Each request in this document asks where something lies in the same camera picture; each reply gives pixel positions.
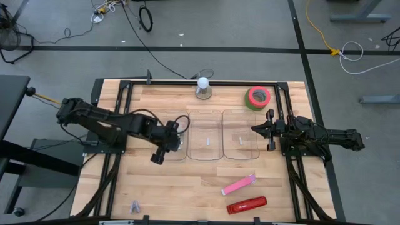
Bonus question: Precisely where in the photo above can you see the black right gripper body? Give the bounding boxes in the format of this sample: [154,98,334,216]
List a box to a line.
[264,108,293,152]

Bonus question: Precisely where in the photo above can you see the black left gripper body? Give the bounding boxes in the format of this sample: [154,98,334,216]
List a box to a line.
[149,119,185,166]

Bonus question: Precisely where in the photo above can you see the pink rectangular block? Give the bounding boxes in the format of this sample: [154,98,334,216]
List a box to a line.
[248,86,272,106]

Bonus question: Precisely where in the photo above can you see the pink stapler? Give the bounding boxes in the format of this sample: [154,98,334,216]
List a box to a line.
[221,173,258,197]

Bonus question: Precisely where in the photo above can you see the red stapler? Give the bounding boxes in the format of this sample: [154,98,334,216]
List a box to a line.
[226,195,269,216]

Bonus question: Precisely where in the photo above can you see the clear plastic bin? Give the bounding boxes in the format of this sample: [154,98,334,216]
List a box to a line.
[187,109,224,161]
[151,109,189,163]
[222,108,261,161]

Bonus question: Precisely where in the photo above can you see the white bulb brass lamp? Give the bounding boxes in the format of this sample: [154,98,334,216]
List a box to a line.
[195,76,214,101]

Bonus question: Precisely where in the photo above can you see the grey table foot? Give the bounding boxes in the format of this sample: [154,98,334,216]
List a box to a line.
[329,0,393,23]
[358,94,400,105]

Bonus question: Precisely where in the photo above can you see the yellow rod black knob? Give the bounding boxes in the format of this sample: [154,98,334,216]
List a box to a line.
[25,86,63,105]

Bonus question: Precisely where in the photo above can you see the black desk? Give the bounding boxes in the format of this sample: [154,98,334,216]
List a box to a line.
[0,74,86,217]

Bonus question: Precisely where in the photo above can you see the black floor fan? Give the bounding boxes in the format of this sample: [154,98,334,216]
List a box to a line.
[0,2,36,65]

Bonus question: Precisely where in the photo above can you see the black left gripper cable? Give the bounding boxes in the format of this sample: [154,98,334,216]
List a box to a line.
[124,107,191,136]

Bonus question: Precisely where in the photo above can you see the black aluminium rig frame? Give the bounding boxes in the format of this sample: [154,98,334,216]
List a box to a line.
[70,77,339,225]

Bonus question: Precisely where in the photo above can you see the black lamp cord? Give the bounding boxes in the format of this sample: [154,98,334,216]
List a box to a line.
[188,68,215,81]

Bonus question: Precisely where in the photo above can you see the long black floor cable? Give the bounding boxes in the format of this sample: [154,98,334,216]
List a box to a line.
[119,0,189,81]

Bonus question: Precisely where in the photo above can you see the yellow extension cable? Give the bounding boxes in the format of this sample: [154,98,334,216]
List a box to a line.
[305,0,341,57]

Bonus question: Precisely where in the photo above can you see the white floor cable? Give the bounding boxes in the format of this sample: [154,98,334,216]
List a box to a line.
[339,41,400,76]

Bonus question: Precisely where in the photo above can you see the coiled black cable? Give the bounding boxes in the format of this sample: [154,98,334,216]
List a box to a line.
[137,5,154,33]

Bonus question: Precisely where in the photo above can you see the white power strip cables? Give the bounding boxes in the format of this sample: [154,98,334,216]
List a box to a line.
[90,0,126,24]

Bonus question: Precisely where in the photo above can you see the black cable bundle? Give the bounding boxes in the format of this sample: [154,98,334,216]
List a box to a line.
[381,26,400,51]

